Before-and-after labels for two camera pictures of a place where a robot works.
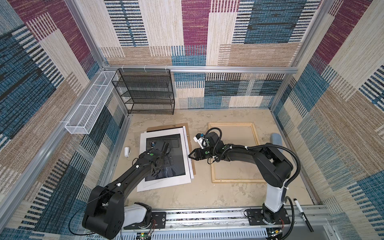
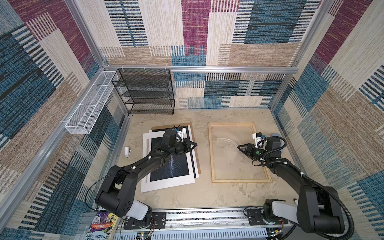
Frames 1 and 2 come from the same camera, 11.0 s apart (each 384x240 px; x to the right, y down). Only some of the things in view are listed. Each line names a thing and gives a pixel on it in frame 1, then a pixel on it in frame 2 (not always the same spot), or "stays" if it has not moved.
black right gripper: (196, 151) → (249, 149)
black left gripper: (167, 159) → (186, 143)
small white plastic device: (127, 151) stays
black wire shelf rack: (145, 91) stays
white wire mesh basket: (85, 117) stays
